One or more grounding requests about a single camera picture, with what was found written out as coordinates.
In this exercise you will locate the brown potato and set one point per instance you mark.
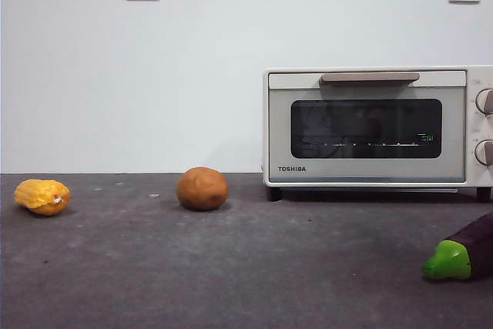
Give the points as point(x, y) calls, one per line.
point(202, 189)

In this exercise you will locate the white Toshiba toaster oven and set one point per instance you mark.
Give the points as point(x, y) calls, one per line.
point(471, 175)

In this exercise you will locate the beige oven knob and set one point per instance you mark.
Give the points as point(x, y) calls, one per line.
point(483, 152)
point(484, 101)

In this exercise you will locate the yellow corn cob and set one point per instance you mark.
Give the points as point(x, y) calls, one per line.
point(40, 196)

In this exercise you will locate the purple eggplant with green stem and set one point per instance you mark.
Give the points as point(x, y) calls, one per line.
point(448, 261)

